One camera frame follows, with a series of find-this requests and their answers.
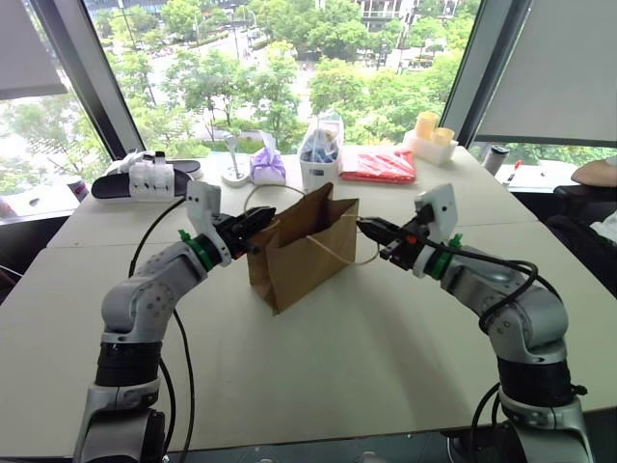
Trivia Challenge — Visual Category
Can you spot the purple tissue pack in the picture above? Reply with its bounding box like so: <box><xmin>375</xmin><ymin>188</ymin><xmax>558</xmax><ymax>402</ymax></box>
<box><xmin>249</xmin><ymin>129</ymin><xmax>287</xmax><ymax>187</ymax></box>

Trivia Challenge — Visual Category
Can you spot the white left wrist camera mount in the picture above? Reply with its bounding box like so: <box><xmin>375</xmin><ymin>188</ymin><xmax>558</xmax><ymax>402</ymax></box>
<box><xmin>185</xmin><ymin>180</ymin><xmax>233</xmax><ymax>269</ymax></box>

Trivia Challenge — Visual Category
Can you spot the white cloth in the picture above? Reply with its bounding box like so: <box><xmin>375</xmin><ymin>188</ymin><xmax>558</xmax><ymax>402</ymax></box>
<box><xmin>589</xmin><ymin>207</ymin><xmax>617</xmax><ymax>238</ymax></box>

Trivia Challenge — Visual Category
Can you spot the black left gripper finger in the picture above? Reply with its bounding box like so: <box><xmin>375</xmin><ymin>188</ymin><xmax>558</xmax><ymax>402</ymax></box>
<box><xmin>242</xmin><ymin>206</ymin><xmax>278</xmax><ymax>227</ymax></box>
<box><xmin>237</xmin><ymin>218</ymin><xmax>279</xmax><ymax>241</ymax></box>

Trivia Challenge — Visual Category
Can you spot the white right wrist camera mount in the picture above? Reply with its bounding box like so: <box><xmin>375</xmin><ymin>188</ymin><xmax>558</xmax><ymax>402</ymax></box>
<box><xmin>413</xmin><ymin>182</ymin><xmax>458</xmax><ymax>280</ymax></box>

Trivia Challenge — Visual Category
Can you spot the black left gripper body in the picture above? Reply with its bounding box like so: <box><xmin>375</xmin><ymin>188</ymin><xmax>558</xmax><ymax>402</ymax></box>
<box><xmin>214</xmin><ymin>211</ymin><xmax>262</xmax><ymax>260</ymax></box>

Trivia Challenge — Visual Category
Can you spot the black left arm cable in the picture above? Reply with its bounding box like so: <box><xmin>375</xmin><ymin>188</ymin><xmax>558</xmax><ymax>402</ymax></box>
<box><xmin>127</xmin><ymin>197</ymin><xmax>197</xmax><ymax>463</ymax></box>

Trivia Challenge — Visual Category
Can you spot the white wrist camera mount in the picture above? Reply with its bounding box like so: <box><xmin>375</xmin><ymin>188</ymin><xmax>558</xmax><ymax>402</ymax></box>
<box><xmin>413</xmin><ymin>182</ymin><xmax>458</xmax><ymax>280</ymax></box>
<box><xmin>185</xmin><ymin>180</ymin><xmax>233</xmax><ymax>269</ymax></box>

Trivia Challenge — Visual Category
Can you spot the white plastic box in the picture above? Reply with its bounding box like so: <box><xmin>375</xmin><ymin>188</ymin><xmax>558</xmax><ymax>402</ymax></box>
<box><xmin>401</xmin><ymin>125</ymin><xmax>459</xmax><ymax>167</ymax></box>

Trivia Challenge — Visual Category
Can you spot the black chair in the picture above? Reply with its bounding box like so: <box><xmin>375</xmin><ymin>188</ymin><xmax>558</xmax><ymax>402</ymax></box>
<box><xmin>546</xmin><ymin>184</ymin><xmax>617</xmax><ymax>310</ymax></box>

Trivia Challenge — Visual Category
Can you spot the white plastic clip holder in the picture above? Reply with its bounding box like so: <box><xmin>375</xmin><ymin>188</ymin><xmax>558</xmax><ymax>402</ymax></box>
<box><xmin>125</xmin><ymin>150</ymin><xmax>175</xmax><ymax>204</ymax></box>

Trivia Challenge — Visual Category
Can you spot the grey thermos cylinder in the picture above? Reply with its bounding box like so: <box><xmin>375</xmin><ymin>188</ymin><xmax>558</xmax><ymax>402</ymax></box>
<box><xmin>482</xmin><ymin>144</ymin><xmax>511</xmax><ymax>177</ymax></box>

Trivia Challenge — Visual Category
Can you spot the white bin with blue items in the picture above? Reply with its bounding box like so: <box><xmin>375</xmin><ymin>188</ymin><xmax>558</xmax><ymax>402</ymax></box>
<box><xmin>297</xmin><ymin>112</ymin><xmax>345</xmax><ymax>193</ymax></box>

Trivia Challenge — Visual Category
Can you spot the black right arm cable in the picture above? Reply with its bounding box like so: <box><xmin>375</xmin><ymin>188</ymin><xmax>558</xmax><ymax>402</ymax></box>
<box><xmin>421</xmin><ymin>238</ymin><xmax>563</xmax><ymax>463</ymax></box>

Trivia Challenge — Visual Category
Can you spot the grey roller blind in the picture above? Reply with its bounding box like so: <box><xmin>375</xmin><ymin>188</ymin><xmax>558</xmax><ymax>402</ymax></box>
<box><xmin>474</xmin><ymin>0</ymin><xmax>617</xmax><ymax>149</ymax></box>
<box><xmin>0</xmin><ymin>0</ymin><xmax>69</xmax><ymax>102</ymax></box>

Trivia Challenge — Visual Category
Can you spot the red plastic bag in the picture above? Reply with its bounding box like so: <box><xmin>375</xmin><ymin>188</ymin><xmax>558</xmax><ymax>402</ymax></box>
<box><xmin>337</xmin><ymin>147</ymin><xmax>417</xmax><ymax>185</ymax></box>

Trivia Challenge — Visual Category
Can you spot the dark window frame post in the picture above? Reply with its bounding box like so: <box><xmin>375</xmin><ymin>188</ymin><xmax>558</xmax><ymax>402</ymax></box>
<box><xmin>439</xmin><ymin>0</ymin><xmax>521</xmax><ymax>147</ymax></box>
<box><xmin>28</xmin><ymin>0</ymin><xmax>148</xmax><ymax>161</ymax></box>

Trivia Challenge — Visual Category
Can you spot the black slipper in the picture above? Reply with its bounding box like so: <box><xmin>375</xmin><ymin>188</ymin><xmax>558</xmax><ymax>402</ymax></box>
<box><xmin>91</xmin><ymin>160</ymin><xmax>202</xmax><ymax>201</ymax></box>

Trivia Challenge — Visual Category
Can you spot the white gooseneck stand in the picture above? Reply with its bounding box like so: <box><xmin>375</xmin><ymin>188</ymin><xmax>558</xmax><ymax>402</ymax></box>
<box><xmin>221</xmin><ymin>134</ymin><xmax>253</xmax><ymax>187</ymax></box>

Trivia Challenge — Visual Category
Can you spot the brown paper bag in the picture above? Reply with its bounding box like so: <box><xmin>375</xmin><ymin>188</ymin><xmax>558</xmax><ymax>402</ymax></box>
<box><xmin>243</xmin><ymin>181</ymin><xmax>381</xmax><ymax>316</ymax></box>

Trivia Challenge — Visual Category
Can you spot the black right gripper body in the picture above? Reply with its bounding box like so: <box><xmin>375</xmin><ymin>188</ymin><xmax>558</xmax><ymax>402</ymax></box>
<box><xmin>379</xmin><ymin>215</ymin><xmax>431</xmax><ymax>274</ymax></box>

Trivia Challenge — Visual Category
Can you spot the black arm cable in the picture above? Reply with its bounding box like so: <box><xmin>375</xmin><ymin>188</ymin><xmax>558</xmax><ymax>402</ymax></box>
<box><xmin>421</xmin><ymin>238</ymin><xmax>563</xmax><ymax>463</ymax></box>
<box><xmin>127</xmin><ymin>197</ymin><xmax>197</xmax><ymax>463</ymax></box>

